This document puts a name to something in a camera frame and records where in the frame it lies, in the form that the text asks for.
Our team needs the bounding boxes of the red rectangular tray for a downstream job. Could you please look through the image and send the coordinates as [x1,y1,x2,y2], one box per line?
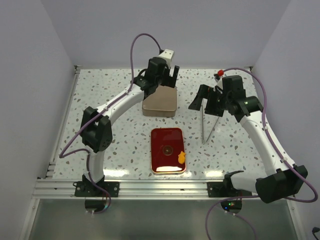
[150,127,186,175]

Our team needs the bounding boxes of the aluminium frame rail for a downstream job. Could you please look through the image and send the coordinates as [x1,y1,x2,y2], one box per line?
[32,177,297,201]

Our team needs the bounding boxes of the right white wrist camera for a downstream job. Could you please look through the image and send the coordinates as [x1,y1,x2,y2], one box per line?
[214,69,224,94]

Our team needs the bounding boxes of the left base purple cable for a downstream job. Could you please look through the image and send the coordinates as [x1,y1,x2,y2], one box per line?
[84,186,112,215]

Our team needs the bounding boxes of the left black base bracket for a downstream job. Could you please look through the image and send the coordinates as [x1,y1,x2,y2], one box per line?
[74,181,120,198]

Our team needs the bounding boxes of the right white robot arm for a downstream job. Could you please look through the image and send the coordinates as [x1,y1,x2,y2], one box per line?
[188,75,308,203]

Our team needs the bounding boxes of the metal tongs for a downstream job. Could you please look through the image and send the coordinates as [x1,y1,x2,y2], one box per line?
[200,105,220,145]

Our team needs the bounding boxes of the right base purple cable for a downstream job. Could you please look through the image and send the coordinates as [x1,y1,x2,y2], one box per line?
[205,194,260,240]

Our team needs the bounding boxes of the gold tin lid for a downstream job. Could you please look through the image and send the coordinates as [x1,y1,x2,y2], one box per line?
[142,86,178,110]

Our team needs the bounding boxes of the orange fish shaped cookie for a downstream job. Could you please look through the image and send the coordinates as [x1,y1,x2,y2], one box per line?
[178,151,186,165]

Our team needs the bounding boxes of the gold cookie tin box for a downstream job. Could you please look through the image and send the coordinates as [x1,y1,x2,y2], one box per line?
[142,107,177,118]

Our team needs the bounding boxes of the black base bracket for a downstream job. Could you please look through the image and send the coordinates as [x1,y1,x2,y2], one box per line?
[206,181,252,198]
[74,181,120,198]

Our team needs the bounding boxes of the right black base bracket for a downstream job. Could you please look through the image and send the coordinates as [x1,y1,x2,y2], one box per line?
[206,181,252,198]

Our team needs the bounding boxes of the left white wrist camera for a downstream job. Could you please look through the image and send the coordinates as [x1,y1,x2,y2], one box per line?
[158,49,175,69]

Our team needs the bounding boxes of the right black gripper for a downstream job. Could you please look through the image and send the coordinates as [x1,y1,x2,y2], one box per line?
[188,84,232,117]

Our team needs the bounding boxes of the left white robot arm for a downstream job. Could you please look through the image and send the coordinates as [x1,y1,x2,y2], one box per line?
[74,56,180,197]

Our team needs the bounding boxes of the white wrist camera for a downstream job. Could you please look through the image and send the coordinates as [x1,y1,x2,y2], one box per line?
[158,49,175,69]
[214,69,224,94]

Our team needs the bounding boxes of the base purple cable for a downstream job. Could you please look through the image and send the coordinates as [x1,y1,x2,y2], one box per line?
[84,186,112,215]
[205,194,260,240]

